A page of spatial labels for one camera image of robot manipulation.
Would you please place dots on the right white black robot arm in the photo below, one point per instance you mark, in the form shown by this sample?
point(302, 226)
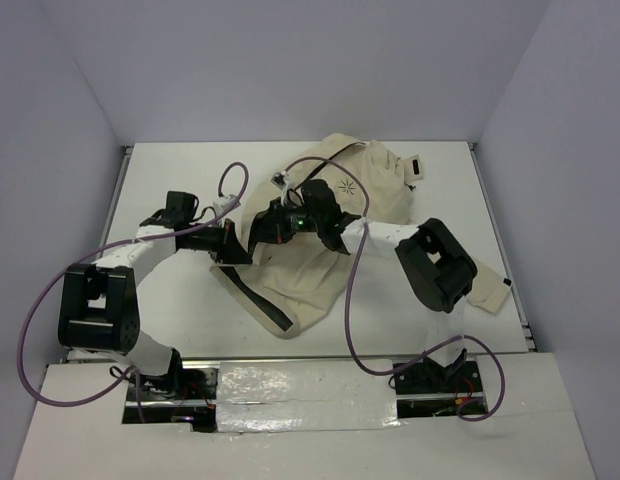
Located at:
point(439, 270)

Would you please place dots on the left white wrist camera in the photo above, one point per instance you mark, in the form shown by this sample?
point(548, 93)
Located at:
point(225, 204)

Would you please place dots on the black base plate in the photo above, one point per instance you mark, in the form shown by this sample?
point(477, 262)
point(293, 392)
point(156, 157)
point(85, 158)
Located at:
point(193, 402)
point(428, 390)

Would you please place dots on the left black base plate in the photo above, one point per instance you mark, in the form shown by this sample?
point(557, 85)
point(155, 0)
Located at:
point(193, 402)

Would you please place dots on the cream jacket with black zipper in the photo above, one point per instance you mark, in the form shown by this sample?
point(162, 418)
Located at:
point(291, 287)

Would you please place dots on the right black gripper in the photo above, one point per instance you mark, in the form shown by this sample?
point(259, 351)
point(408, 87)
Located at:
point(273, 230)

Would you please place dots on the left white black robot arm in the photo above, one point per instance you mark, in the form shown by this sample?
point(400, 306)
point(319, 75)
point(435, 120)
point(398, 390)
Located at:
point(100, 309)

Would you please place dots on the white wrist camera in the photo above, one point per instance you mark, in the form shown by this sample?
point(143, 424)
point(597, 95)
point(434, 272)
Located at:
point(288, 195)
point(225, 204)

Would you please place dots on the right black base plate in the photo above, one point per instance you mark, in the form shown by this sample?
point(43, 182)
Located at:
point(428, 390)

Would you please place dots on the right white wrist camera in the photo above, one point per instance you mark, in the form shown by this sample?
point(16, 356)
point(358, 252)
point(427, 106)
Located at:
point(288, 195)

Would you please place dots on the white foam front board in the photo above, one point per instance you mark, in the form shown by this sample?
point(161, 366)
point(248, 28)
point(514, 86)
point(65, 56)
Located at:
point(323, 420)

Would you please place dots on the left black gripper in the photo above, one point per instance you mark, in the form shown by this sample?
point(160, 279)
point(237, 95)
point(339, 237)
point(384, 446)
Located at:
point(233, 252)

